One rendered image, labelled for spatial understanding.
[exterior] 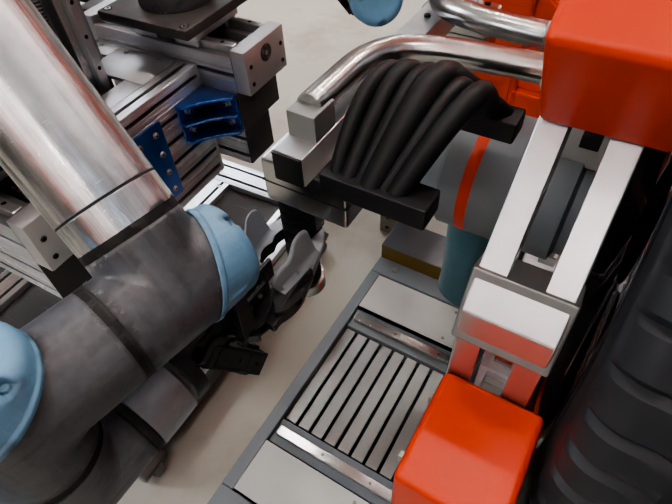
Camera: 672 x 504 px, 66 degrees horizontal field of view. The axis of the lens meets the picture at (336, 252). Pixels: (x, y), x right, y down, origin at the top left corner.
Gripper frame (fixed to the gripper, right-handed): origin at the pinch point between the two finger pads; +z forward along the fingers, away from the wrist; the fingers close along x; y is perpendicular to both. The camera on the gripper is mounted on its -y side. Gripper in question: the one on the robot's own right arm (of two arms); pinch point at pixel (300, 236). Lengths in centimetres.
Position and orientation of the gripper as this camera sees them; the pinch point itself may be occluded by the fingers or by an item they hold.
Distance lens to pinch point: 55.8
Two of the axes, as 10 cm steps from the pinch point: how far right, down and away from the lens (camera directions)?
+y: -0.4, -6.6, -7.5
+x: -8.5, -3.7, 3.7
